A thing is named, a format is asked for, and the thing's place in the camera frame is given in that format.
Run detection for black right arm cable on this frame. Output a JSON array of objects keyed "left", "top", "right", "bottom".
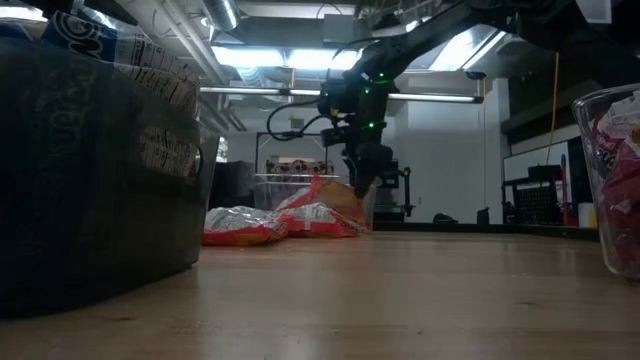
[{"left": 265, "top": 97, "right": 331, "bottom": 142}]

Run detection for yellow hanging cable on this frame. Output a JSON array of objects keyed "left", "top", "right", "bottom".
[{"left": 548, "top": 52, "right": 561, "bottom": 166}]

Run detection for white yellow bottle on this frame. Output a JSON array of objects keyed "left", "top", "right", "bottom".
[{"left": 577, "top": 202, "right": 599, "bottom": 230}]

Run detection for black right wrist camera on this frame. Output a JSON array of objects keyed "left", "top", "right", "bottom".
[{"left": 319, "top": 124, "right": 351, "bottom": 149}]

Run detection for orange Maruchan noodle pack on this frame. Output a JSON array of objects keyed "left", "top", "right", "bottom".
[
  {"left": 201, "top": 205, "right": 290, "bottom": 248},
  {"left": 273, "top": 201, "right": 365, "bottom": 239},
  {"left": 276, "top": 174, "right": 377, "bottom": 227}
]

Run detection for black aluminium table frame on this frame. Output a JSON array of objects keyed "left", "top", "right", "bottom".
[{"left": 372, "top": 221, "right": 601, "bottom": 243}]

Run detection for long tube light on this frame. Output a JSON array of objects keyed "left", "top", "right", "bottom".
[{"left": 199, "top": 85, "right": 485, "bottom": 105}]

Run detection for clear plastic bin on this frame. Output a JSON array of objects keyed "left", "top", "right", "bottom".
[
  {"left": 571, "top": 83, "right": 640, "bottom": 280},
  {"left": 253, "top": 172, "right": 377, "bottom": 232}
]

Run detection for red pole tool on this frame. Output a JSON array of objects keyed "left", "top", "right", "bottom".
[{"left": 559, "top": 153, "right": 576, "bottom": 227}]

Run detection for silver ventilation duct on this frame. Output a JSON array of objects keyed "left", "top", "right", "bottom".
[{"left": 202, "top": 0, "right": 241, "bottom": 32}]

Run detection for black wire shelf cart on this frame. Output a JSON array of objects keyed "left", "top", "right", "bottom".
[{"left": 501, "top": 164, "right": 569, "bottom": 226}]

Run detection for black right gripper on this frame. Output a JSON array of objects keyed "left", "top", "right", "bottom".
[{"left": 343, "top": 119, "right": 396, "bottom": 200}]

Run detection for blue Maruchan noodle pack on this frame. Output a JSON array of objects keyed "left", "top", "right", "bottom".
[
  {"left": 0, "top": 54, "right": 119, "bottom": 261},
  {"left": 42, "top": 10, "right": 176, "bottom": 76},
  {"left": 138, "top": 123, "right": 203, "bottom": 179},
  {"left": 112, "top": 59, "right": 202, "bottom": 119}
]

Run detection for ceiling light panel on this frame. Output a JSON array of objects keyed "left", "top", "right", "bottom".
[
  {"left": 429, "top": 24, "right": 506, "bottom": 71},
  {"left": 212, "top": 45, "right": 361, "bottom": 71}
]

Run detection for black cabinet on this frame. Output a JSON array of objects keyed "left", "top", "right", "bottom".
[{"left": 208, "top": 159, "right": 257, "bottom": 211}]

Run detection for black equipment stand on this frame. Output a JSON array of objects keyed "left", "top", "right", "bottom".
[{"left": 377, "top": 166, "right": 416, "bottom": 221}]

